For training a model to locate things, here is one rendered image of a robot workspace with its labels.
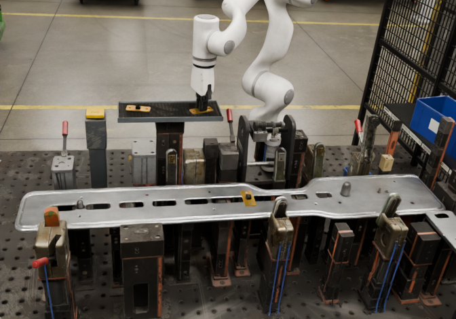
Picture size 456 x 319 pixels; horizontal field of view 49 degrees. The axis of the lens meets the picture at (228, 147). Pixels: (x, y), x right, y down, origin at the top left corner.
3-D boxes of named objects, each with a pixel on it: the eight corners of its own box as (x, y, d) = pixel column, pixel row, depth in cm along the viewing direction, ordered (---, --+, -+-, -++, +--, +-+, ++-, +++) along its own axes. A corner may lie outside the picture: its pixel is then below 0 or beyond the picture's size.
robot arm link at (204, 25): (223, 56, 170) (205, 49, 175) (226, 18, 163) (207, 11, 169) (205, 62, 164) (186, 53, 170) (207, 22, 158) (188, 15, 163)
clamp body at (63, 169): (55, 258, 175) (45, 172, 157) (59, 237, 184) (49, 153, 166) (84, 256, 177) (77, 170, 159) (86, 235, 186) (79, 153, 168)
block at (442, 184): (430, 266, 186) (454, 201, 171) (414, 244, 196) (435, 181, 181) (437, 265, 187) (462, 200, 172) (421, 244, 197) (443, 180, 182)
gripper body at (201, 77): (188, 57, 173) (186, 86, 179) (200, 67, 166) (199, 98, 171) (207, 55, 177) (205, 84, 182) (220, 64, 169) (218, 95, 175)
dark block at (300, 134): (279, 231, 197) (295, 138, 176) (275, 219, 203) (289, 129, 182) (292, 230, 198) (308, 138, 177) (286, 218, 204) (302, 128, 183)
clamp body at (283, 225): (259, 319, 159) (273, 234, 141) (250, 290, 169) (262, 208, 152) (287, 316, 160) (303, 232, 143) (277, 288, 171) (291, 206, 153)
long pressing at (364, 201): (11, 239, 140) (9, 235, 139) (24, 193, 158) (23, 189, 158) (450, 213, 167) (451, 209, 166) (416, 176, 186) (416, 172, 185)
